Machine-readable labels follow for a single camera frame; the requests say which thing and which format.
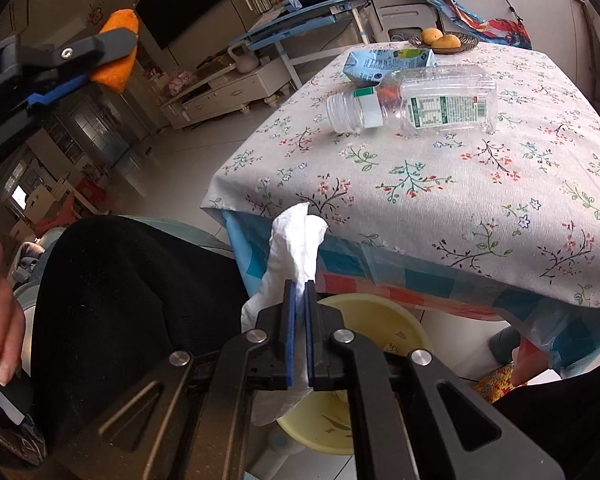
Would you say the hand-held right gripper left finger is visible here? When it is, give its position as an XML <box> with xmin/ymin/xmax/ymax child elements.
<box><xmin>55</xmin><ymin>280</ymin><xmax>306</xmax><ymax>480</ymax></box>

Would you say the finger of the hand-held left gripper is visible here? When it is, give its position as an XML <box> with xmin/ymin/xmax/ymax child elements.
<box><xmin>17</xmin><ymin>27</ymin><xmax>140</xmax><ymax>83</ymax></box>
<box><xmin>26</xmin><ymin>71</ymin><xmax>97</xmax><ymax>111</ymax></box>

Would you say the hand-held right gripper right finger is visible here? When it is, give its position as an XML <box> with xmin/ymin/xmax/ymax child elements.
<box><xmin>305</xmin><ymin>280</ymin><xmax>566</xmax><ymax>480</ymax></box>

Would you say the yellow plastic basin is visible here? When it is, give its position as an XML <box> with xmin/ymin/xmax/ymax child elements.
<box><xmin>275</xmin><ymin>292</ymin><xmax>435</xmax><ymax>456</ymax></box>

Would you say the white tissue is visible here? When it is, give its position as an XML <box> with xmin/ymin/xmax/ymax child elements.
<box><xmin>240</xmin><ymin>202</ymin><xmax>329</xmax><ymax>428</ymax></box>

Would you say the clear plastic bottle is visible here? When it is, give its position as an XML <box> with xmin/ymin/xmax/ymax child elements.
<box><xmin>326</xmin><ymin>64</ymin><xmax>498</xmax><ymax>138</ymax></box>

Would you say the blue drink carton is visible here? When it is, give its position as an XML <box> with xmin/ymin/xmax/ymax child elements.
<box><xmin>341</xmin><ymin>47</ymin><xmax>440</xmax><ymax>86</ymax></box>

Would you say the pink floral ornament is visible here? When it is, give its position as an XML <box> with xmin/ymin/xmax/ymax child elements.
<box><xmin>166</xmin><ymin>70</ymin><xmax>197</xmax><ymax>97</ymax></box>

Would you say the black television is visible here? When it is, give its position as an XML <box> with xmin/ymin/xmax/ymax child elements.
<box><xmin>135</xmin><ymin>0</ymin><xmax>229</xmax><ymax>52</ymax></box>

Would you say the checkered plastic table cover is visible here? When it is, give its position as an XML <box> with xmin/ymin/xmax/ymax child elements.
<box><xmin>220</xmin><ymin>207</ymin><xmax>600</xmax><ymax>378</ymax></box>

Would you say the white TV stand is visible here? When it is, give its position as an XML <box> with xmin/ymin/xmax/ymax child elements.
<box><xmin>159</xmin><ymin>57</ymin><xmax>293</xmax><ymax>131</ymax></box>

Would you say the red yellow patterned cloth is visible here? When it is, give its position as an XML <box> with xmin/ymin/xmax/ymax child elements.
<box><xmin>472</xmin><ymin>362</ymin><xmax>528</xmax><ymax>406</ymax></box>

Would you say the person's left leg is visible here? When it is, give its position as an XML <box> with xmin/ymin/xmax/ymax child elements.
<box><xmin>30</xmin><ymin>214</ymin><xmax>261</xmax><ymax>453</ymax></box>

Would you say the person's leg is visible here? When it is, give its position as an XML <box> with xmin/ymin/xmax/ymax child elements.
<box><xmin>492</xmin><ymin>355</ymin><xmax>600</xmax><ymax>480</ymax></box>
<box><xmin>30</xmin><ymin>214</ymin><xmax>261</xmax><ymax>453</ymax></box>

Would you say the floral tablecloth table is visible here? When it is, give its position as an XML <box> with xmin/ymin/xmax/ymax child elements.
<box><xmin>201</xmin><ymin>40</ymin><xmax>600</xmax><ymax>308</ymax></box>

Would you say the blue study desk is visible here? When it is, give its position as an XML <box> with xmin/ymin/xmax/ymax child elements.
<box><xmin>237</xmin><ymin>0</ymin><xmax>373</xmax><ymax>88</ymax></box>

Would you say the person's right leg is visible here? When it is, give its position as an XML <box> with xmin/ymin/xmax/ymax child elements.
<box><xmin>492</xmin><ymin>355</ymin><xmax>600</xmax><ymax>480</ymax></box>

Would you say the glass fruit plate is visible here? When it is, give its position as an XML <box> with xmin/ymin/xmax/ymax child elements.
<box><xmin>408</xmin><ymin>31</ymin><xmax>480</xmax><ymax>54</ymax></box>

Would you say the colourful drawstring bag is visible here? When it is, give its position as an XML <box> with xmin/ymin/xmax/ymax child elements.
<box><xmin>411</xmin><ymin>0</ymin><xmax>533</xmax><ymax>51</ymax></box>

